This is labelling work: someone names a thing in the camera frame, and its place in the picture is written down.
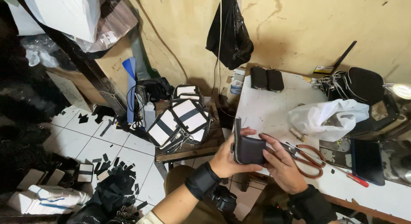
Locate black wrist strap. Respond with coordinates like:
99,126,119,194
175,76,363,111
184,162,223,201
287,184,338,224

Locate white blue small box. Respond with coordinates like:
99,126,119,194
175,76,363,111
229,69,246,95

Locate black sewing machine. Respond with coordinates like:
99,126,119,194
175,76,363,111
319,96,411,186

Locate shelf with white bags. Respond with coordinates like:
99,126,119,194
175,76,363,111
0,0,139,59

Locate black left wrist strap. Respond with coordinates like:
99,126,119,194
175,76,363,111
184,162,223,201

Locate white black strapped bag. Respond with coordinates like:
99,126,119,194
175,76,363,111
172,84,203,102
170,98,213,145
147,109,182,152

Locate black hanging plastic bag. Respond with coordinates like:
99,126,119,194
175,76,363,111
205,0,254,70

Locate red handled screwdriver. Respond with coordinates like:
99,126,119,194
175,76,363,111
285,142,370,188

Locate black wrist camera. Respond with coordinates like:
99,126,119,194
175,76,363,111
210,185,238,214
263,205,293,224

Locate brown handled scissors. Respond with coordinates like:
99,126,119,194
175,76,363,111
279,142,327,179

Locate black key pouch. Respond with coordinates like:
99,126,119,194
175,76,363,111
250,66,268,90
266,67,285,93

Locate heap of black chain bags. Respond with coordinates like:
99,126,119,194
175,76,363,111
315,67,386,106

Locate dark blue phone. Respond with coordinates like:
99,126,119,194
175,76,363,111
350,138,386,187

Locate black flat strip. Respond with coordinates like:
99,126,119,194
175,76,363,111
332,41,358,71

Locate blue sheet roll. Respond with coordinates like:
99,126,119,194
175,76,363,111
122,57,138,124

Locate stack of white sheets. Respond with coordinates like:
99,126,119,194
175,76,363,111
7,184,92,215

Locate heap of black scraps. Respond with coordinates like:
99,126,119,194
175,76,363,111
66,153,149,224

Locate yellow black card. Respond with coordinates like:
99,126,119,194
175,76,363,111
313,66,335,75

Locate person's left hand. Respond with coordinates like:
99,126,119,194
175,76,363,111
209,127,268,179

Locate silver lamp head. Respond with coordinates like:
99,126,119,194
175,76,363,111
384,83,411,101

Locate small white black pouch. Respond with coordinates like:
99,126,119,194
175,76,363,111
77,163,94,183

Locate person's khaki trousers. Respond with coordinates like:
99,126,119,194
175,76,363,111
163,165,291,224

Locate white plastic bag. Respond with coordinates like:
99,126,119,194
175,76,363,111
288,99,370,142

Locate person's right hand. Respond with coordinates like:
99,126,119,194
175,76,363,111
259,133,309,196

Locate black right wrist strap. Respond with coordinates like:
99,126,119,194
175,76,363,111
287,184,338,224

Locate white hanging cable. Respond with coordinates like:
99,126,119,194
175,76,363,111
211,0,224,98

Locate wooden stool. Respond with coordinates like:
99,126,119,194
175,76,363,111
154,99,226,173

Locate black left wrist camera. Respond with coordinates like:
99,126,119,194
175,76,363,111
210,185,238,214

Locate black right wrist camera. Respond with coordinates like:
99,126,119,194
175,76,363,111
263,205,293,224

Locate black zip pouch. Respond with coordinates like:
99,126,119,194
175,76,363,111
231,118,268,166

